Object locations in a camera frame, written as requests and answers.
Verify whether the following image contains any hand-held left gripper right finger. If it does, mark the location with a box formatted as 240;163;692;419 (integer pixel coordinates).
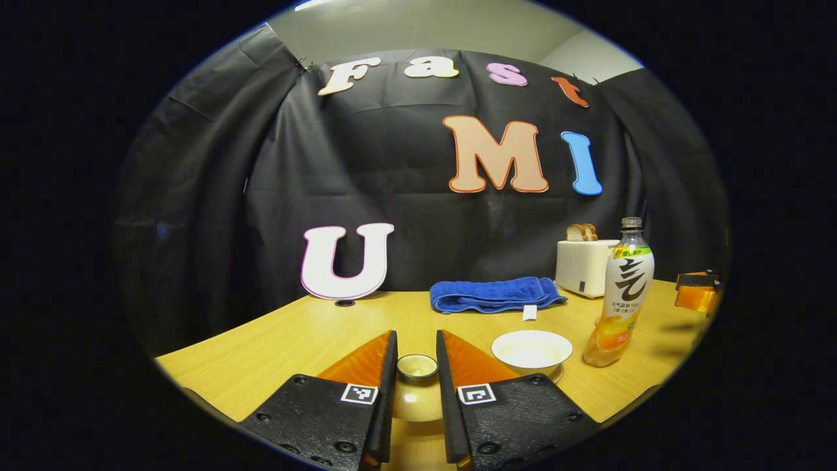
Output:
436;330;599;471

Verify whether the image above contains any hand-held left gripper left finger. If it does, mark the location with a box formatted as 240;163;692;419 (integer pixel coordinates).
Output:
239;330;398;471

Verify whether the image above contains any cream teacup lid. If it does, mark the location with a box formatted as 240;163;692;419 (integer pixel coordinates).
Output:
392;354;444;423

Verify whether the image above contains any plastic water bottle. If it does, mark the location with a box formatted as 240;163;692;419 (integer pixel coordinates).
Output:
583;217;655;368

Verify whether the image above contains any white teacup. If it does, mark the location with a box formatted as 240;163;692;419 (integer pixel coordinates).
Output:
491;330;573;380

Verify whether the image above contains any white toaster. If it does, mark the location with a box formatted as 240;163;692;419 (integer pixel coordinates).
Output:
555;239;620;299

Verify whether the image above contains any blue folded towel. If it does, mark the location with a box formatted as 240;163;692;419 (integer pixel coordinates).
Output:
430;277;568;321

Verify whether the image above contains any black backdrop cloth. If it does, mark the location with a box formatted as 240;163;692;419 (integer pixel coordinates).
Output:
111;23;731;357

